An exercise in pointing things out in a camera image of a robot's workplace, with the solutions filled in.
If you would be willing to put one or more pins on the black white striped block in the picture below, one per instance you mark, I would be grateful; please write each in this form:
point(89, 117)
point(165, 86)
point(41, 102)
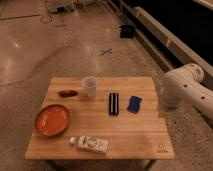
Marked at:
point(114, 104)

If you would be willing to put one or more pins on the white plastic bottle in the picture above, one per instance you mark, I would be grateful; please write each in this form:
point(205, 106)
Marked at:
point(92, 144)

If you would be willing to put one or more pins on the translucent plastic cup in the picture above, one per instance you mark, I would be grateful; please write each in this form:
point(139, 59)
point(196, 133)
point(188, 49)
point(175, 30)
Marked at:
point(89, 84)

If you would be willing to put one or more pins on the black box on floor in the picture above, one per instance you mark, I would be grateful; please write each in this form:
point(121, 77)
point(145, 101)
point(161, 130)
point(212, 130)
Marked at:
point(127, 31)

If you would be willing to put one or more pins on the orange ceramic bowl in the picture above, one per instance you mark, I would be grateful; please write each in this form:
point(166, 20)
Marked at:
point(52, 120)

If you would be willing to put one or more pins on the blue sponge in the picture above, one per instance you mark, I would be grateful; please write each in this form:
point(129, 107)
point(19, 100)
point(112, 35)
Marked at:
point(134, 104)

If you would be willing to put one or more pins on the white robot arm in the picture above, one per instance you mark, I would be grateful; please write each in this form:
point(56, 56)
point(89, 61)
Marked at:
point(184, 84)

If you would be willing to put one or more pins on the dark red chili pepper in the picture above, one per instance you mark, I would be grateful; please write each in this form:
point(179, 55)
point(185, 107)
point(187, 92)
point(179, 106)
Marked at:
point(67, 93)

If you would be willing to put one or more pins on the wooden folding table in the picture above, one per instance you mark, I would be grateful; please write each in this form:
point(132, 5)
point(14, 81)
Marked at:
point(141, 135)

